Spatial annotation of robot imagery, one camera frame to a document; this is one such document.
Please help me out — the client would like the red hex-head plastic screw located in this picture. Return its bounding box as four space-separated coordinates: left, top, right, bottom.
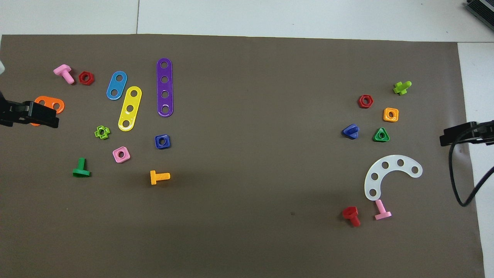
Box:
342 206 361 227

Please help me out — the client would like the blue two-hole plastic strip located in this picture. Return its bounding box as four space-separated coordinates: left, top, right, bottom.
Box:
106 71 128 101

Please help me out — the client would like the brown table mat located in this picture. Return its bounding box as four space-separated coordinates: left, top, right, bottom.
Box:
0 34 486 278

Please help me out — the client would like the orange plastic screw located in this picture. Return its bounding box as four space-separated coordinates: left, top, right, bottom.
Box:
150 170 171 186

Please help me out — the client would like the blue triangle-head plastic screw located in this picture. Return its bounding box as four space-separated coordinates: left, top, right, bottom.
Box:
342 124 360 140

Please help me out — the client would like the orange two-hole plastic strip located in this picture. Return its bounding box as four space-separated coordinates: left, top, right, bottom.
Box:
30 96 65 126

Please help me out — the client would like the green plastic screw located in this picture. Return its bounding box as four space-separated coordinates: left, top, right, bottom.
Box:
72 158 91 178

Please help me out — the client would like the yellow three-hole plastic strip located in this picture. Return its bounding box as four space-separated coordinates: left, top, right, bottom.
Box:
118 86 142 132

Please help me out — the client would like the white curved five-hole strip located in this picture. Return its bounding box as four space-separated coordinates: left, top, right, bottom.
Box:
364 155 423 201

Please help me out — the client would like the black ribbed electronic device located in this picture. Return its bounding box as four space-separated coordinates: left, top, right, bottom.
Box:
464 0 494 22

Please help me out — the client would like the pink plastic screw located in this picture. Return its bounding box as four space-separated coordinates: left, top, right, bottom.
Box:
374 199 392 221
53 64 75 85

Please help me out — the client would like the pink square plastic nut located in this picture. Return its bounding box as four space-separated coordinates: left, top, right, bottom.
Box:
112 146 131 163

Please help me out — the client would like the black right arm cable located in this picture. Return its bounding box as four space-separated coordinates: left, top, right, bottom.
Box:
449 131 494 207

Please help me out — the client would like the purple four-hole plastic strip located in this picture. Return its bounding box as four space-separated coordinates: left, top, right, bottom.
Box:
156 58 174 117

